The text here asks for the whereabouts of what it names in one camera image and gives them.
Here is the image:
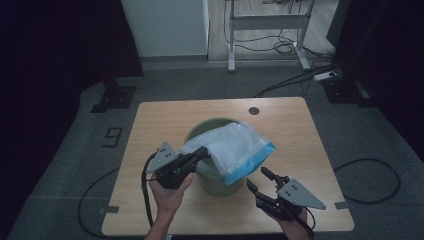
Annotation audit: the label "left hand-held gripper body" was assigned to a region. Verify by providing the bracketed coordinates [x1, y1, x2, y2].
[146, 141, 193, 190]

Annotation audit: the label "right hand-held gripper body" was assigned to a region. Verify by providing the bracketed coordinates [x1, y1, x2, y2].
[255, 175, 327, 222]

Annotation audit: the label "green plastic trash bin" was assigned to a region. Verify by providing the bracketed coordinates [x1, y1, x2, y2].
[184, 117, 246, 198]

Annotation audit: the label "white trash bag blue edge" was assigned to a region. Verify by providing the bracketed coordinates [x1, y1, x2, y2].
[178, 121, 277, 187]

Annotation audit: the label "person's left hand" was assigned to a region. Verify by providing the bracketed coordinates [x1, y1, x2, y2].
[148, 172, 195, 217]

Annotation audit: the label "person's right hand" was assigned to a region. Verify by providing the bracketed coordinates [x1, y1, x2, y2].
[265, 208, 309, 232]

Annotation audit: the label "black stand base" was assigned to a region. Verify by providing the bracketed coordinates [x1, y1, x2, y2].
[90, 78, 138, 114]
[321, 78, 378, 108]

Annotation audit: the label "white power strip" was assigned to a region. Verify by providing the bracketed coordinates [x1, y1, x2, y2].
[313, 70, 338, 82]

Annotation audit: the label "white cabinet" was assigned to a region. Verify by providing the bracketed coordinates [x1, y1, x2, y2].
[120, 0, 210, 58]

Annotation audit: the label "dark curtain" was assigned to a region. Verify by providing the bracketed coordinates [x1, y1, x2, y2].
[0, 0, 145, 240]
[326, 0, 424, 161]

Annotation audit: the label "left hand-held gripper cable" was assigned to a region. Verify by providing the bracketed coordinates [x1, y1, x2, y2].
[140, 151, 159, 228]

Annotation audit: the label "hand-held gripper cable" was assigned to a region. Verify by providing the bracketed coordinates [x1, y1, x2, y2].
[303, 206, 317, 235]
[140, 151, 159, 228]

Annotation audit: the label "right hand-held gripper cable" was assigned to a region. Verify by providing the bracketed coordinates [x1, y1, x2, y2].
[303, 206, 317, 235]

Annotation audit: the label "black floor cable loop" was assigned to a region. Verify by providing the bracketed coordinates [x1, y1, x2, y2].
[333, 157, 402, 205]
[77, 167, 120, 239]

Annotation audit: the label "thick black floor cables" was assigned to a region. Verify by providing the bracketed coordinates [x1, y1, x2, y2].
[253, 61, 342, 99]

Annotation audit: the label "tangled thin black cables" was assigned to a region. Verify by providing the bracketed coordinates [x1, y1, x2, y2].
[223, 0, 334, 62]

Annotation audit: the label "white metal desk frame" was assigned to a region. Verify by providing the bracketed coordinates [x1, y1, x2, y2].
[226, 0, 316, 73]

